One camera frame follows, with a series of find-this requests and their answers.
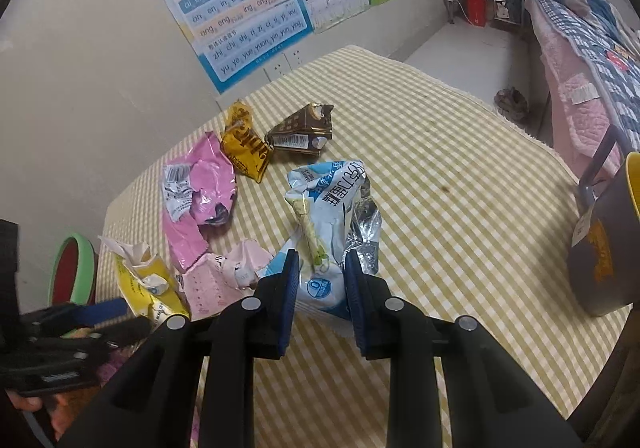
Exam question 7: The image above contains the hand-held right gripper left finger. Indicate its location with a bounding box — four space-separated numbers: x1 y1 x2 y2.
57 248 302 448

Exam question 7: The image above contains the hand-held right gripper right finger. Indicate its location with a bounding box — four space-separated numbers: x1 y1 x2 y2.
342 249 586 448

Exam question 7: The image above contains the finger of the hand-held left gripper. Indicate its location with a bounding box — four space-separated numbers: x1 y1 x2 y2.
30 315 152 356
30 298 128 330

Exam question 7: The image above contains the red bin with green rim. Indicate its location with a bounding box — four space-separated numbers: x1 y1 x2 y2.
47 235 98 309

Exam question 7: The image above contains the white blue snack wrapper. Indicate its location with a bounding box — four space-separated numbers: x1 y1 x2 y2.
260 160 383 321

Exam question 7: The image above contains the gold yellow snack wrapper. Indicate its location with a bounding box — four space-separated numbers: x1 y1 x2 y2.
220 99 275 184

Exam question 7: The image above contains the dark brown snack wrapper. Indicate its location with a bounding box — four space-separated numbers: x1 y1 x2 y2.
264 103 335 155

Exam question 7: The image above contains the person's left hand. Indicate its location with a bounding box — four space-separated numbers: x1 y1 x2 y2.
7 389 45 413

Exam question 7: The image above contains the pink plastic bag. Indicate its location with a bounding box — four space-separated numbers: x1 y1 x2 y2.
97 350 135 386

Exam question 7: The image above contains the torn yellow white wrapper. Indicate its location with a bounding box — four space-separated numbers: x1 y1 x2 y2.
99 236 192 329

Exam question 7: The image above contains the pale pink carton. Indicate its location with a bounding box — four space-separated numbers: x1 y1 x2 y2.
177 239 275 321

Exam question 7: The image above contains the pink snack wrapper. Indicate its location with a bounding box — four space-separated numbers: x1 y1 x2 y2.
161 130 238 274

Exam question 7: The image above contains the pair of shoes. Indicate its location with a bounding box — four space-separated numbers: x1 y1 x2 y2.
494 87 530 123

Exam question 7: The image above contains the grey mug yellow inside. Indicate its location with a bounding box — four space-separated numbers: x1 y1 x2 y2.
566 125 640 318

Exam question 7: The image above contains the blue plaid quilt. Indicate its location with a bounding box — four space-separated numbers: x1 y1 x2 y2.
530 0 640 154

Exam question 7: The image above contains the large alphabet wall poster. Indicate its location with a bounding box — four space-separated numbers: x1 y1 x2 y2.
125 0 316 95

